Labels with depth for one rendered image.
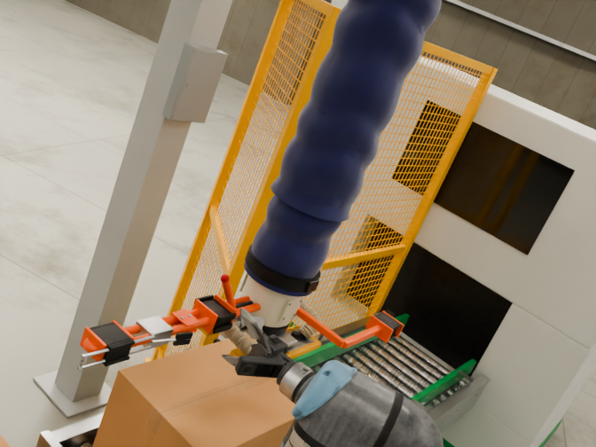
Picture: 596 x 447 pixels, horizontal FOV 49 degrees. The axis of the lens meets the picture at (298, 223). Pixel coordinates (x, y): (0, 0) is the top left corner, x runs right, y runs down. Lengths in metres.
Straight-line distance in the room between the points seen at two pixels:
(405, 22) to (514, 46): 10.13
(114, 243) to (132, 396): 1.07
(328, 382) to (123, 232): 1.93
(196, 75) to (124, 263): 0.89
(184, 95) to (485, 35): 9.50
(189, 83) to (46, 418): 1.64
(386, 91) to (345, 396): 0.87
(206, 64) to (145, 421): 1.37
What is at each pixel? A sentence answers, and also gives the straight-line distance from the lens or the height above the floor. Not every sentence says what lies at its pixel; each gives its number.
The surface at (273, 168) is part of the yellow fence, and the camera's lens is 2.41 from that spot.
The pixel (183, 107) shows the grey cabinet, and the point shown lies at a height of 1.53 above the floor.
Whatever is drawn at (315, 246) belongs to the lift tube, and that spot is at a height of 1.51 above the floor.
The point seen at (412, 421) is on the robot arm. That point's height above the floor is 1.59.
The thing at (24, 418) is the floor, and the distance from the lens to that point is 3.26.
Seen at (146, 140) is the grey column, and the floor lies 1.34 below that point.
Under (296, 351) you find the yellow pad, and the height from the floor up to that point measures 1.16.
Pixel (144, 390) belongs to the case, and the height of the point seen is 0.95.
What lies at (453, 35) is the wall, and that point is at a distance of 11.85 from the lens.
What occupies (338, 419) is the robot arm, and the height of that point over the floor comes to 1.56.
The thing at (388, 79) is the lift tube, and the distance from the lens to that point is 1.69.
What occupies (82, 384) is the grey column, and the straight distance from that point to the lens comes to 3.31.
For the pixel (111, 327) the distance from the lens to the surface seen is 1.57.
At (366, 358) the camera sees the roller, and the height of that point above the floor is 0.55.
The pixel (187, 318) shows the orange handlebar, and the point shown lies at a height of 1.28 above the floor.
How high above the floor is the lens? 2.14
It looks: 19 degrees down
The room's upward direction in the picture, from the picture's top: 23 degrees clockwise
